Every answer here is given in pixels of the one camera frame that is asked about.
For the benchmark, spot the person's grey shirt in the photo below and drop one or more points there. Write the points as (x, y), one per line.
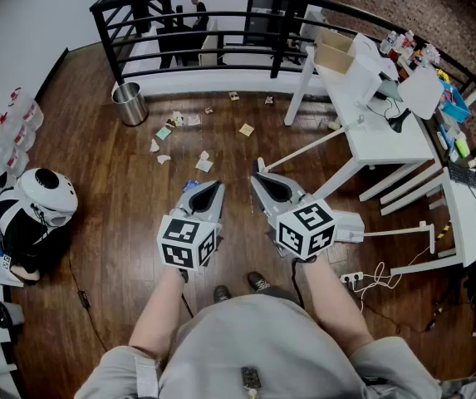
(254, 339)

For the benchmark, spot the clear plastic bottle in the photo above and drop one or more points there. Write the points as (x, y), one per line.
(335, 126)

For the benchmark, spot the light green bottle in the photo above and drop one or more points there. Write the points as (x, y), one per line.
(462, 148)

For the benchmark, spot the large white table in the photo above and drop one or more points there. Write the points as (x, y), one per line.
(387, 144)

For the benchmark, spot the white power strip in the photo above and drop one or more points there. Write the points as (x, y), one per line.
(351, 277)

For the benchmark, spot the group of small bottles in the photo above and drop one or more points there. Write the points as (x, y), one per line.
(389, 42)

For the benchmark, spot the black metal railing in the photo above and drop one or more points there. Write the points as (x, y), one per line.
(112, 56)

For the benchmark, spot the black keyboard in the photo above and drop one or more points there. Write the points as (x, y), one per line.
(462, 175)

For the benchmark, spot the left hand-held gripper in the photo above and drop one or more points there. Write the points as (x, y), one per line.
(187, 239)

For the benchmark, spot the yellow black hazard tape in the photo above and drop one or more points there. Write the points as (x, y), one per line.
(444, 230)

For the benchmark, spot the person's right leg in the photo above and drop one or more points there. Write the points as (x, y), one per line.
(258, 283)

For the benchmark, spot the dark metal chest tag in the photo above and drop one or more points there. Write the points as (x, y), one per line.
(251, 377)

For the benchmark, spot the person's right forearm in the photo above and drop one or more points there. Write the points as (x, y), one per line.
(333, 297)

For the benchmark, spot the person's left forearm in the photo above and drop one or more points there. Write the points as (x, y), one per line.
(158, 306)

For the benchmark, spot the paper litter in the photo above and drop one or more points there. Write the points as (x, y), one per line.
(204, 165)

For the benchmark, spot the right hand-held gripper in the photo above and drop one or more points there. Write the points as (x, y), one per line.
(304, 231)

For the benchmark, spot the person's left leg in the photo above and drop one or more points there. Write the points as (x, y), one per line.
(222, 294)

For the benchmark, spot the white shade desk lamp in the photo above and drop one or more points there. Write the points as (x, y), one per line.
(422, 92)

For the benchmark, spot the blue plastic tray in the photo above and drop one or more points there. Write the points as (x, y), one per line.
(455, 106)

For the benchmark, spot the person's leg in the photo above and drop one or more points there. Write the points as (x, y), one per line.
(258, 283)
(222, 294)

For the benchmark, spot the black double door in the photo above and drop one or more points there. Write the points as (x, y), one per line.
(262, 23)

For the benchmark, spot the stainless steel bin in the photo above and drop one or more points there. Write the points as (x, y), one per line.
(131, 108)

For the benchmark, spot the open brown cardboard box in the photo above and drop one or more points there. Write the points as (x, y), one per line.
(333, 58)

